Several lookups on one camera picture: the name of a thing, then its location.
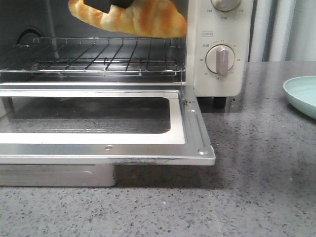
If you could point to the golden croissant bread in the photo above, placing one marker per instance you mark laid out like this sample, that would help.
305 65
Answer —
145 18

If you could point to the cream Toshiba toaster oven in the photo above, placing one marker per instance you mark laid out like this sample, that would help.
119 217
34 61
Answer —
23 20

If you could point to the upper temperature knob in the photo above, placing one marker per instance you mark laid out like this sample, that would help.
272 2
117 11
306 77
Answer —
225 5

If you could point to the light green plate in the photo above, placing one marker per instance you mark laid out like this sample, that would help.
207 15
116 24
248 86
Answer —
301 94

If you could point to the pale grey curtain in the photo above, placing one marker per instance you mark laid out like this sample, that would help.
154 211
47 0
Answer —
283 30

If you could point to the metal wire oven rack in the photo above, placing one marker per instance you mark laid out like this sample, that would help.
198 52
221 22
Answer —
99 57

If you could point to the black right oven foot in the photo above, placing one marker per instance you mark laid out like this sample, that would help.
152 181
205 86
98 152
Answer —
219 102

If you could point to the glass oven door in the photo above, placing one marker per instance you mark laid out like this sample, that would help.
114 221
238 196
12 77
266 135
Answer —
66 134

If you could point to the lower timer knob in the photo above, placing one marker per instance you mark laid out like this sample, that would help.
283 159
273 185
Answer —
220 59

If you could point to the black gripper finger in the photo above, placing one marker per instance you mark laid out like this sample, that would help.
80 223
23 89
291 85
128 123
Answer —
122 3
101 5

